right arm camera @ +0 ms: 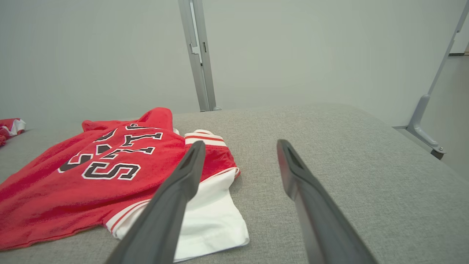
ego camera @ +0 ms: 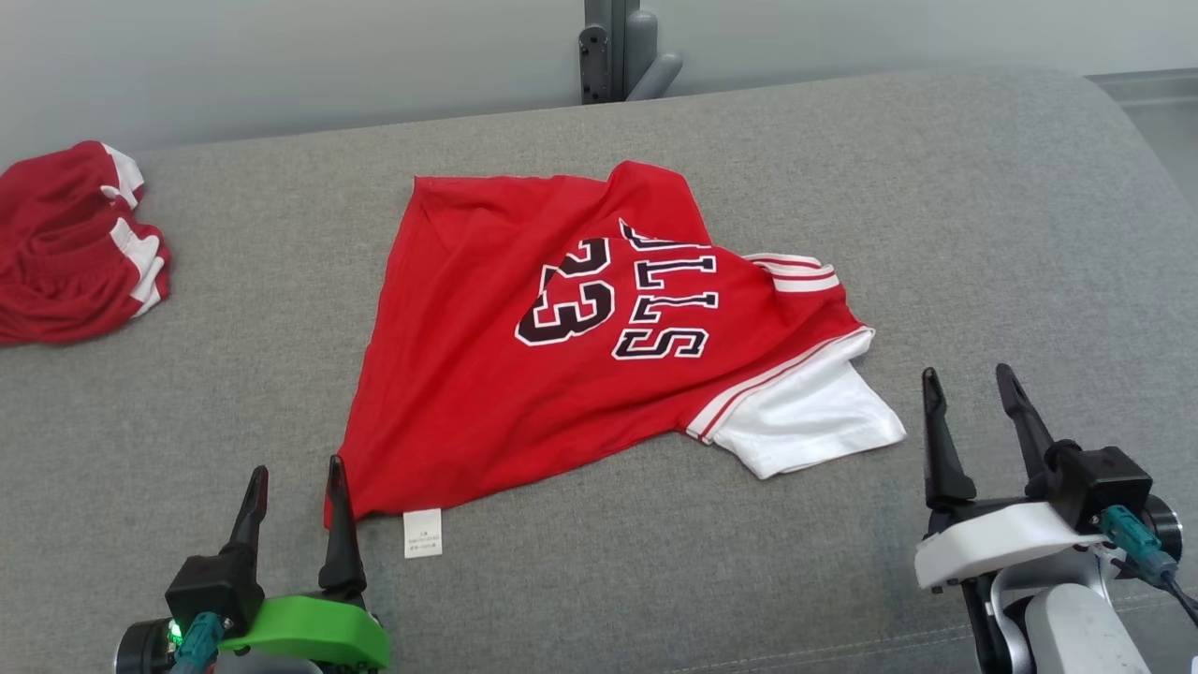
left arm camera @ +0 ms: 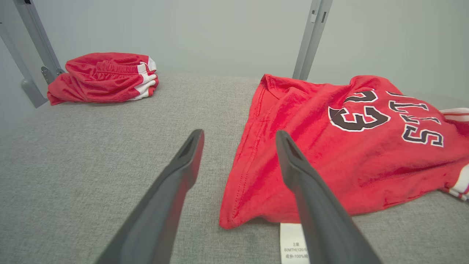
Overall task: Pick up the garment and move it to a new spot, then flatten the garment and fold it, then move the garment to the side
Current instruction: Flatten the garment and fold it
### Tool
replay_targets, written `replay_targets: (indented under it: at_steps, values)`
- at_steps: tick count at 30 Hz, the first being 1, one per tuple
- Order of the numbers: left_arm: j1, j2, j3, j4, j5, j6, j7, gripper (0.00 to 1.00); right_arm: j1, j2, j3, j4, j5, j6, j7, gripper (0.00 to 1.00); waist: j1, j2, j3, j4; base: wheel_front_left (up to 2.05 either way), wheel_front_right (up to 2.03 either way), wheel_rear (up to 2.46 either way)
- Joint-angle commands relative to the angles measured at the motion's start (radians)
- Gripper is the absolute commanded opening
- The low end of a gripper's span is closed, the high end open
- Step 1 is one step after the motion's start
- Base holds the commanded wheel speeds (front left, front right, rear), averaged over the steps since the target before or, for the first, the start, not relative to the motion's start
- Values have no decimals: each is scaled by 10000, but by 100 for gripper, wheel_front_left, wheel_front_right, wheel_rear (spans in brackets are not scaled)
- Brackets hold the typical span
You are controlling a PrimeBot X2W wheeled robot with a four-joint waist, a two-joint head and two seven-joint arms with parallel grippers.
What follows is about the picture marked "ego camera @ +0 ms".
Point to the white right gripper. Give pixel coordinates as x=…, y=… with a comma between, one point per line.
x=992, y=538

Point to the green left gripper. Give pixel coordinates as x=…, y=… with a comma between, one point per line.
x=318, y=632

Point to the red white basketball jersey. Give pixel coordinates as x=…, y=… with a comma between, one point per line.
x=487, y=356

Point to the red shorts white side stripes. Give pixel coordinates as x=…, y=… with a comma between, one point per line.
x=65, y=262

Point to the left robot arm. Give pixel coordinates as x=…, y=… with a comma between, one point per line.
x=140, y=651

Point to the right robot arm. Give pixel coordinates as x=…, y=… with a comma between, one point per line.
x=1067, y=627

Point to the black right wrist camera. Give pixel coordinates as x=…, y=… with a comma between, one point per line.
x=1100, y=482

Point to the grey metal partition post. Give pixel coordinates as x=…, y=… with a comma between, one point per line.
x=622, y=47

